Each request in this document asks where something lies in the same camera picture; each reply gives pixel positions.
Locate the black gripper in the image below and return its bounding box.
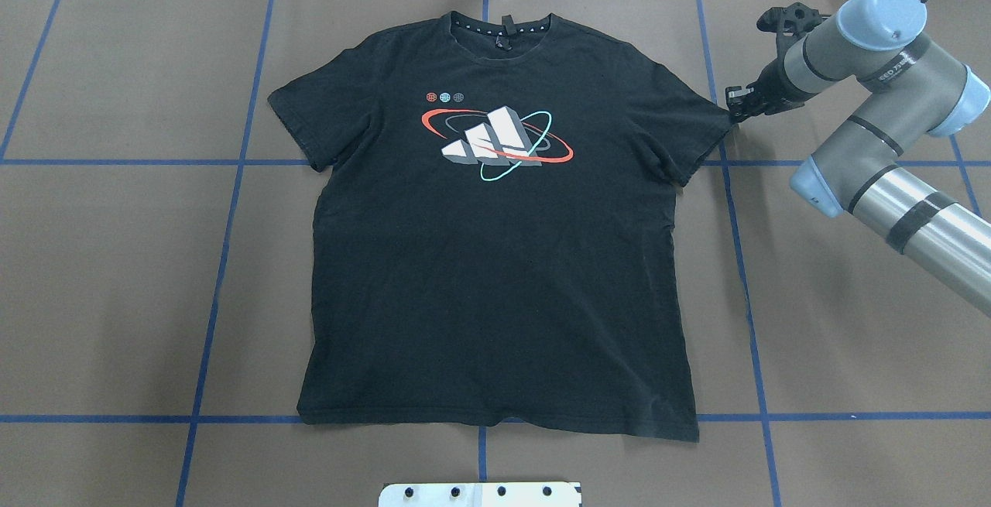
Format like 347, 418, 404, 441
725, 2, 822, 124

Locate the black graphic t-shirt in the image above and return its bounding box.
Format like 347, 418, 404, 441
268, 11, 732, 441

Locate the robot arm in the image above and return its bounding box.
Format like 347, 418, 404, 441
725, 0, 990, 313

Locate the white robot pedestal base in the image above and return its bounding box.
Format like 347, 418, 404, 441
378, 480, 585, 506

